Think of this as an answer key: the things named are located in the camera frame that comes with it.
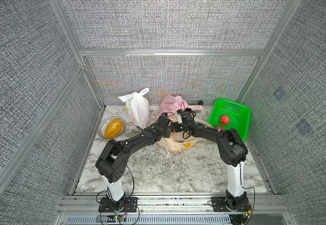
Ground beige plastic bag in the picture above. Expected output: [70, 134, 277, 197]
[157, 131, 200, 152]

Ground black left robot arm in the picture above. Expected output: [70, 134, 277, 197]
[95, 112, 171, 203]

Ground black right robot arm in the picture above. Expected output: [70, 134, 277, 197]
[172, 109, 248, 212]

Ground pink plastic bag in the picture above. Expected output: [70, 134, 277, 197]
[158, 95, 203, 115]

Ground white plastic bag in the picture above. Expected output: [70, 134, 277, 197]
[118, 88, 149, 129]

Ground green plastic basket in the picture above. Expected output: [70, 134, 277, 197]
[208, 98, 251, 141]

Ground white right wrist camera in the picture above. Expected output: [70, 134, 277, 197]
[176, 112, 183, 124]

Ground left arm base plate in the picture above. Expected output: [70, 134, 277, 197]
[98, 197, 138, 213]

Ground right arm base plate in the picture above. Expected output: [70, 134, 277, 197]
[211, 196, 253, 212]

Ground aluminium front rail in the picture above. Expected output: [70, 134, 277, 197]
[57, 192, 293, 215]

